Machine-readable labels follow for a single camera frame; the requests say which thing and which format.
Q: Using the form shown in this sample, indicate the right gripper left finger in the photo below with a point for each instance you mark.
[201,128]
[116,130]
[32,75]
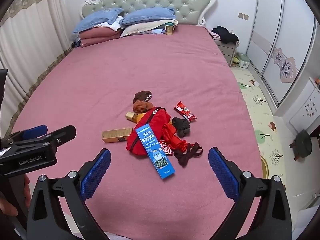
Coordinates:
[46,219]

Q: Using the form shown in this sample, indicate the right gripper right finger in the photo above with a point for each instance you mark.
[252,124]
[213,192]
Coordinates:
[272,219]

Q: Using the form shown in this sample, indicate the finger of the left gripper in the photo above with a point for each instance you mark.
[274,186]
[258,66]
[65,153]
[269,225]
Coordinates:
[34,132]
[57,138]

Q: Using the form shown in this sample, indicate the gold L'Oreal box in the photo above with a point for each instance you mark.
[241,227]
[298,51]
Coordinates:
[116,135]

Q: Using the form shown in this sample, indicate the red zipper pouch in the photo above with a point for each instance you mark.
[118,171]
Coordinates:
[156,118]

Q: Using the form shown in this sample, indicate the red cloth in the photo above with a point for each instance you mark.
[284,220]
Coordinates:
[173,141]

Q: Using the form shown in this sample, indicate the blue nasal spray box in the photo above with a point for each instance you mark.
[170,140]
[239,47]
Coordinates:
[152,147]

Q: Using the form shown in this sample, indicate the amber bottle gold cap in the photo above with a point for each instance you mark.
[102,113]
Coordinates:
[134,117]

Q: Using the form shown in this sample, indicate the pink bed sheet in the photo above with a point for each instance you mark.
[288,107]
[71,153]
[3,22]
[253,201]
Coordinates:
[163,77]

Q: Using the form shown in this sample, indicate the green round stool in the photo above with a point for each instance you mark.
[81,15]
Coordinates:
[302,145]

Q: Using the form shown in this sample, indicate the light brown sock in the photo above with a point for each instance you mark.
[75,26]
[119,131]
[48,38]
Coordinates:
[141,106]

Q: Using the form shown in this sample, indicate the white curtain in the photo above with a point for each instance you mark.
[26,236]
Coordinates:
[35,37]

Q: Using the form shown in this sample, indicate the pink folded blanket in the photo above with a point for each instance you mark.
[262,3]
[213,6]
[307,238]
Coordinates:
[98,35]

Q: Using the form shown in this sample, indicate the white cabinet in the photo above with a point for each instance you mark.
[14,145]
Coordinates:
[300,109]

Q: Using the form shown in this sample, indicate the cartoon play mat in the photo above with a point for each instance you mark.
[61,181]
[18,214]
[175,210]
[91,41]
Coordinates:
[268,140]

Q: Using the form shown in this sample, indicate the red white snack wrapper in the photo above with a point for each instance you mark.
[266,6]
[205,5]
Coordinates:
[165,147]

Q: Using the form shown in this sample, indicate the black sock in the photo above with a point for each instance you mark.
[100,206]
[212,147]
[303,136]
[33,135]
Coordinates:
[182,126]

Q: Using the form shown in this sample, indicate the red candy wrapper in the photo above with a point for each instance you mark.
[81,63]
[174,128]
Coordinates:
[185,112]

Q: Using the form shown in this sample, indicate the blue pillow left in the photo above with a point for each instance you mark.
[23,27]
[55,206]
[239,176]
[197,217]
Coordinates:
[102,16]

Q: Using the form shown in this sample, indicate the blue pillow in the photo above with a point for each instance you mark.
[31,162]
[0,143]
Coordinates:
[102,16]
[148,15]

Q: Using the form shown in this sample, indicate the cream pillow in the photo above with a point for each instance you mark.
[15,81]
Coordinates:
[146,26]

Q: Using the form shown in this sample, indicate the blue pillow right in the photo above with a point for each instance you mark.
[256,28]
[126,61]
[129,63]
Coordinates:
[148,15]

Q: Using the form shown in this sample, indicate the small bottle by pillows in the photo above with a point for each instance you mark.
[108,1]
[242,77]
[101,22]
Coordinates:
[169,28]

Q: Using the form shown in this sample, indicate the green white storage box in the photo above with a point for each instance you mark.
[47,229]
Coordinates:
[244,61]

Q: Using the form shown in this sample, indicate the grey nightstand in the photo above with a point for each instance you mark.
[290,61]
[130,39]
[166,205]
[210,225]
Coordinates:
[228,50]

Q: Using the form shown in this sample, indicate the black clothes on nightstand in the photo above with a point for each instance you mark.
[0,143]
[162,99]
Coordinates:
[225,36]

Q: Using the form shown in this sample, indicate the sliding wardrobe door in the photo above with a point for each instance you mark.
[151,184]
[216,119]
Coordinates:
[281,39]

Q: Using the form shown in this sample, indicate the wall switch plates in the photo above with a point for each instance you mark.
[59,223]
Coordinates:
[243,16]

